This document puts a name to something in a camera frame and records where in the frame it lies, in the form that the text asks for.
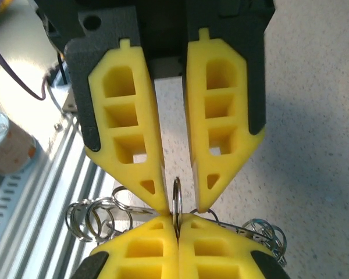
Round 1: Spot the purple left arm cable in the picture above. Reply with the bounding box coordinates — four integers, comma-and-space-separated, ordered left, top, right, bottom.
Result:
0, 22, 47, 101

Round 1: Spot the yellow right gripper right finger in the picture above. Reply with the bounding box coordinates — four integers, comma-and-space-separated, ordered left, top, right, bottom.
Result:
177, 213, 289, 279

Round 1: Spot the white slotted cable duct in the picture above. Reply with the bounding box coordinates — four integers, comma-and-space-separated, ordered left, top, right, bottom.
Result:
0, 168, 56, 279

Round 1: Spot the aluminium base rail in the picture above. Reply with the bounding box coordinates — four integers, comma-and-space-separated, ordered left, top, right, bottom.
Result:
16, 65, 120, 279

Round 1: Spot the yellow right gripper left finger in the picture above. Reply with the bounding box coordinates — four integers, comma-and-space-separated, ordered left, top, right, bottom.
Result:
70, 213, 180, 279

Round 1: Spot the silver keyring chain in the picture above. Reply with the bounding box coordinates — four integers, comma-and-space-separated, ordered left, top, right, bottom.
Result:
65, 176, 289, 267

